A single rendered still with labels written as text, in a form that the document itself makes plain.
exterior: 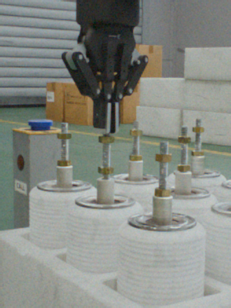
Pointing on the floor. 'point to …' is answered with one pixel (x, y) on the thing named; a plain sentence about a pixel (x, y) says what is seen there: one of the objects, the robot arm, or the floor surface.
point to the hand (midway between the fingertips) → (106, 117)
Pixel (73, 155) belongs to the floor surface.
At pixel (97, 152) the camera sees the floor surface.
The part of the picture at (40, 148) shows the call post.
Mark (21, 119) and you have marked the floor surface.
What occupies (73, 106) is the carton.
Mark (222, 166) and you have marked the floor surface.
